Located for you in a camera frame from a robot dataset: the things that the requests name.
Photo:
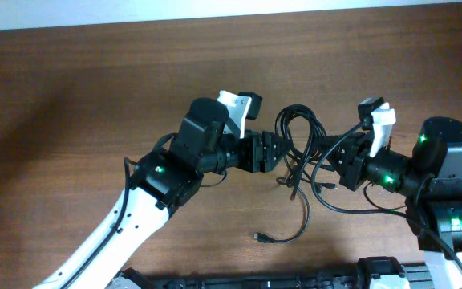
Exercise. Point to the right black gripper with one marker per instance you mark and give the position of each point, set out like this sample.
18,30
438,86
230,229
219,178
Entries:
358,147

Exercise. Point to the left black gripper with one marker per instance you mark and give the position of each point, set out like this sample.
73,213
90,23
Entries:
265,160

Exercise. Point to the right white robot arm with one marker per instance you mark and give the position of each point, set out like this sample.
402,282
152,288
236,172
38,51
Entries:
430,180

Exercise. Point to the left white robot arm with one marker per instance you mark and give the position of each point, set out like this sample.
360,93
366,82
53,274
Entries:
158,184

